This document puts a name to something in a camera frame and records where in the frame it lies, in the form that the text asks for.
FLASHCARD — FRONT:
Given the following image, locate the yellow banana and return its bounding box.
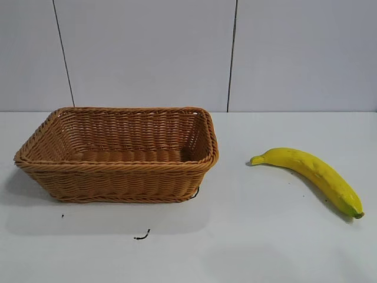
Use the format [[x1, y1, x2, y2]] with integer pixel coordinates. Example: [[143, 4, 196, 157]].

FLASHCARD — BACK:
[[250, 147, 365, 220]]

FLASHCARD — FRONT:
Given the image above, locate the brown woven wicker basket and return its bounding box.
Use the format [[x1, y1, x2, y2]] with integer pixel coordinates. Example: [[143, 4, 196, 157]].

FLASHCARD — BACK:
[[13, 106, 220, 205]]

